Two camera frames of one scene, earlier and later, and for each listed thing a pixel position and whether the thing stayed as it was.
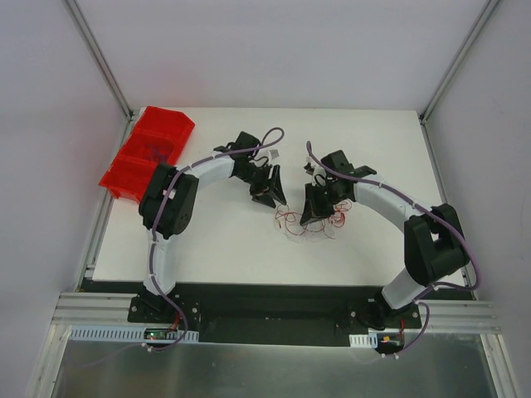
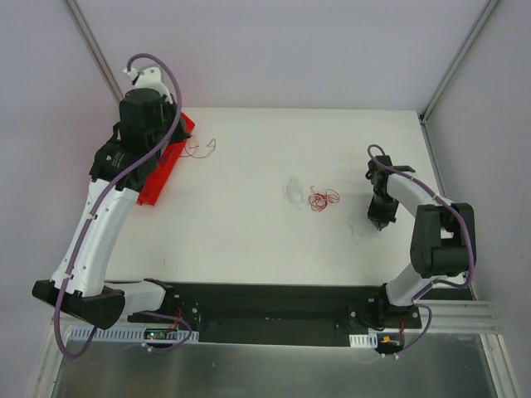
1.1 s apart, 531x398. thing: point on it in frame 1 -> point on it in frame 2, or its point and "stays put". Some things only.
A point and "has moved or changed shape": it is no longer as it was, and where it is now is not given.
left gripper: x=262 y=187 -> x=175 y=135
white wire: x=295 y=232 -> x=294 y=191
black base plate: x=266 y=313 stays put
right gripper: x=317 y=197 -> x=382 y=212
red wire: x=292 y=220 has moved or changed shape
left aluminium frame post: x=102 y=57 stays put
